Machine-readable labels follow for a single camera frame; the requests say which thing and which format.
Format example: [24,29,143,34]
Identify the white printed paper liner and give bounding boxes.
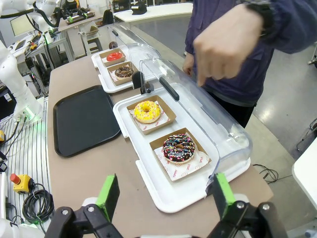
[154,132,211,181]
[130,109,164,132]
[109,64,132,82]

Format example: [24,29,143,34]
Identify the white side table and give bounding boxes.
[291,137,317,214]

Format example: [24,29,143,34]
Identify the person's left forearm blue sleeve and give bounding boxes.
[259,0,317,55]

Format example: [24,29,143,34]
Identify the black floor cables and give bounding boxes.
[252,163,280,184]

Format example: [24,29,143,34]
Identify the person's torso blue jacket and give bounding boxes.
[184,0,275,128]

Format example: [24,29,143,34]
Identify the black wrist watch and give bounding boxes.
[242,0,276,40]

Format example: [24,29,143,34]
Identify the coiled black cable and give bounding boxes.
[22,182,55,224]

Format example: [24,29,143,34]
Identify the white display case base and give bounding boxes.
[112,93,252,214]
[91,46,140,94]

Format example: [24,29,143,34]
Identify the person's right hand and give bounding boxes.
[182,52,195,77]

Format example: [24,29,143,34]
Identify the clear dome lid black handle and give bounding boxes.
[107,24,162,75]
[132,58,253,179]

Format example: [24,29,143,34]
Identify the black plastic serving tray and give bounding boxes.
[53,85,122,158]

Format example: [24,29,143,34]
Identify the computer monitor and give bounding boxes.
[9,15,36,38]

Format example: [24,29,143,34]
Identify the red glazed donut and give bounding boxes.
[106,52,124,62]

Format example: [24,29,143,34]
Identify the yellow emergency stop button box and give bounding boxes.
[9,173,34,194]

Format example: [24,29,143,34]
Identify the yellow glazed sprinkle donut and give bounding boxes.
[133,100,162,124]

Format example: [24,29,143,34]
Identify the person's left hand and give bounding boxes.
[192,3,264,88]

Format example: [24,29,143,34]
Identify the black object on table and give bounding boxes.
[130,0,149,16]

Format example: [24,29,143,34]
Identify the chocolate donut colourful sprinkles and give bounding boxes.
[162,133,197,165]
[114,66,135,81]

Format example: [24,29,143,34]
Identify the white background table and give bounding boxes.
[114,2,194,23]

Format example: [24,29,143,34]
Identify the wooden background workbench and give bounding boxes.
[57,11,106,33]

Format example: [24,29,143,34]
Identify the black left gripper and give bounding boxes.
[59,0,90,24]

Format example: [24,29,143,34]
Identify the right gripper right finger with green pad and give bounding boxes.
[206,172,288,238]

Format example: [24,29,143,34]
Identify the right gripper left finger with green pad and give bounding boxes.
[46,173,121,238]

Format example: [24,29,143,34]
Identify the brown cardboard donut tray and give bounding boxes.
[126,95,177,135]
[99,48,126,67]
[107,61,136,86]
[149,127,212,183]

